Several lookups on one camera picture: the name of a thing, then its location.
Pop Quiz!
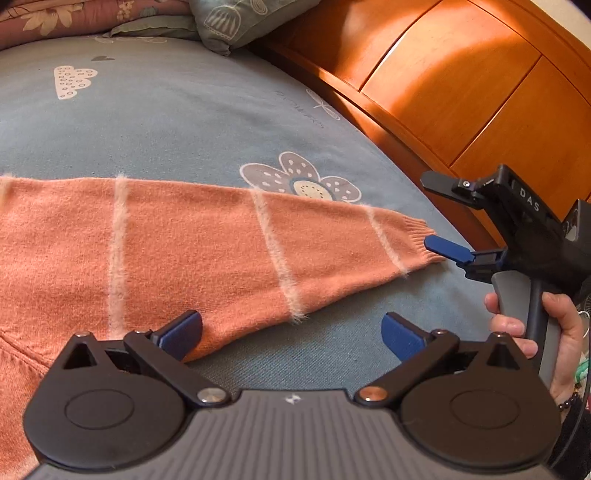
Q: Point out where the person's right forearm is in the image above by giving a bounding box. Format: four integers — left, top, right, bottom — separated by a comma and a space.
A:
551, 401, 591, 480

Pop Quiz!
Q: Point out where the flat grey-green pillow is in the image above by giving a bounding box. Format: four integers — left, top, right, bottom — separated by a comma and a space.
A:
108, 16, 205, 43

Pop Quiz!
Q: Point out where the person's right hand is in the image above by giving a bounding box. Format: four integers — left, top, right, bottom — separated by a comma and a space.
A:
484, 291, 585, 408

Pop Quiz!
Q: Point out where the blue printed pillow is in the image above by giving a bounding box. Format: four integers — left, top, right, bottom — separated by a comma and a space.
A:
188, 0, 320, 57

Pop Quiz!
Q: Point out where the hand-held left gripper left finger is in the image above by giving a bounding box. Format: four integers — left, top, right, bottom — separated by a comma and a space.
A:
61, 311, 232, 408

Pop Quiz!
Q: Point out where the orange striped sweater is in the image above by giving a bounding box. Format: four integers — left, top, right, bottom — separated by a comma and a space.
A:
0, 172, 447, 480

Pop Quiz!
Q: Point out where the folded pink floral quilt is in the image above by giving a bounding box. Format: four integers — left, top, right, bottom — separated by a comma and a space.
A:
0, 0, 195, 52

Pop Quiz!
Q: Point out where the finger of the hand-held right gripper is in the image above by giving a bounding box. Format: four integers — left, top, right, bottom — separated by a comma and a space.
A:
423, 234, 507, 283
420, 169, 498, 209

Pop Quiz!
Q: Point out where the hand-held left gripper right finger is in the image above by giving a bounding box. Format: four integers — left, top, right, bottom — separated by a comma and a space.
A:
354, 312, 528, 410

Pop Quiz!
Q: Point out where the wooden headboard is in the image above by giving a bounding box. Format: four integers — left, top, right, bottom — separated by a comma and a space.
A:
248, 0, 591, 251

